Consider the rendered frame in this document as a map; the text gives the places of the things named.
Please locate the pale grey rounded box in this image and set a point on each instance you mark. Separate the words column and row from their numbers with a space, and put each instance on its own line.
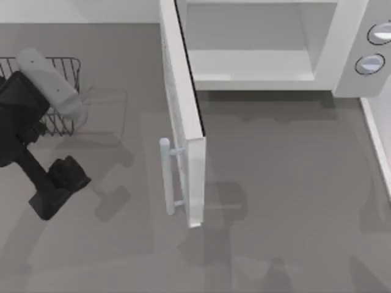
column 46, row 79

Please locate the pale microwave door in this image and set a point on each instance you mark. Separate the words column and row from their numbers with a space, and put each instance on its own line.
column 195, row 183

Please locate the pale microwave oven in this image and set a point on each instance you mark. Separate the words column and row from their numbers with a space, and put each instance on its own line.
column 348, row 45

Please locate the grey microwave knob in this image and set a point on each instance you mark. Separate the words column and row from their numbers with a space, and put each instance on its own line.
column 380, row 33
column 369, row 64

